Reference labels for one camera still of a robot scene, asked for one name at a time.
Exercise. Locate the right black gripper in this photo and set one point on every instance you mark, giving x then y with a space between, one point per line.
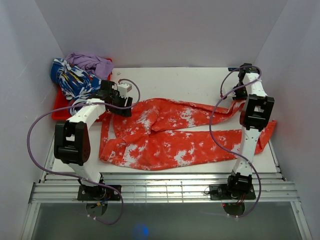
238 97

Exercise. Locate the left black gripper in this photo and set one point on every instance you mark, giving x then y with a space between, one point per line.
126 112

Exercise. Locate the red white tie-dye trousers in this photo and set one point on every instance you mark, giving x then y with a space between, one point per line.
158 135

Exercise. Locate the red plastic bin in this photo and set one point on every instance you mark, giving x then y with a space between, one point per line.
57 107

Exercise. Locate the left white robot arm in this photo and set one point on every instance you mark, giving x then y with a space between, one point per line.
71 139

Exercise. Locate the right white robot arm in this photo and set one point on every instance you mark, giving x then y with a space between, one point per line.
254 118

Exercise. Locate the blue white patterned trousers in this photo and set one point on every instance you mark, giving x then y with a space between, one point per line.
72 80

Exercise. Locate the purple folded garment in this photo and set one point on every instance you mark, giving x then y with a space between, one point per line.
91 63

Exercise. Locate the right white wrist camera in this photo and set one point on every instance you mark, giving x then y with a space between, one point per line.
225 92

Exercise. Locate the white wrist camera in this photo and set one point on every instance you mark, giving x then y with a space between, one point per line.
225 92
124 89

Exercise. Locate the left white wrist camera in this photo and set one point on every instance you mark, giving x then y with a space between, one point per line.
124 89

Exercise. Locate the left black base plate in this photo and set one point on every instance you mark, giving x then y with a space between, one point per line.
97 193

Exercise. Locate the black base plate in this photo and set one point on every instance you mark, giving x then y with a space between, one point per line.
97 193
221 192

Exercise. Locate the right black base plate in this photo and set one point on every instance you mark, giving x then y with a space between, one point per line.
221 192

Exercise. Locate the aluminium rail frame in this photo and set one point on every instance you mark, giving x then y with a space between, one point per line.
177 185

